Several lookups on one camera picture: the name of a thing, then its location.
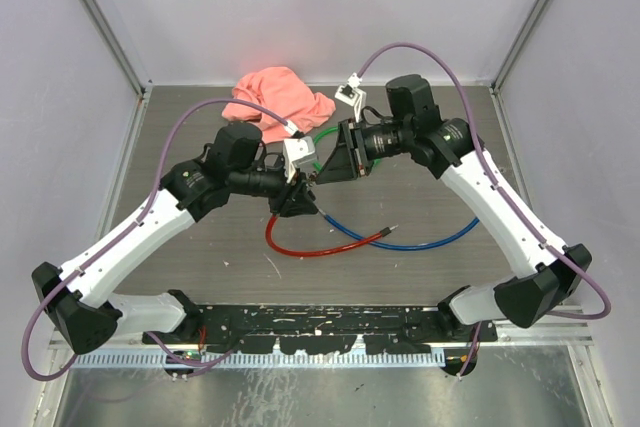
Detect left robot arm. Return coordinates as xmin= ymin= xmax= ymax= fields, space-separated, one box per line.
xmin=32 ymin=122 xmax=317 ymax=355

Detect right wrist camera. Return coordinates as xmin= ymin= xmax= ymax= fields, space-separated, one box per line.
xmin=334 ymin=72 xmax=366 ymax=122

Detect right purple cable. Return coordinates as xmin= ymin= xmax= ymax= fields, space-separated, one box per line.
xmin=349 ymin=42 xmax=612 ymax=378

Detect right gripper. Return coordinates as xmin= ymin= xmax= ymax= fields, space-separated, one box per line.
xmin=314 ymin=117 xmax=412 ymax=186

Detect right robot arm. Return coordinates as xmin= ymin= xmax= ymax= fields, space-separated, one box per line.
xmin=316 ymin=74 xmax=592 ymax=341

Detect pink cloth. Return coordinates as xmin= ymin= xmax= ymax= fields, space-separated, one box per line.
xmin=222 ymin=66 xmax=336 ymax=144

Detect slotted cable duct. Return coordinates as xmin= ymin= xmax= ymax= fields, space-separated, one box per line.
xmin=74 ymin=348 xmax=446 ymax=369

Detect blue cable lock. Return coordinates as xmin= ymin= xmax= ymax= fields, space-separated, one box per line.
xmin=320 ymin=210 xmax=480 ymax=252

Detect red cable lock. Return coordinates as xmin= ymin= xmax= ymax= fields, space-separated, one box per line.
xmin=265 ymin=213 xmax=401 ymax=259

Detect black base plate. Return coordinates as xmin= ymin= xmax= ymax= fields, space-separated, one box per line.
xmin=157 ymin=304 xmax=473 ymax=355

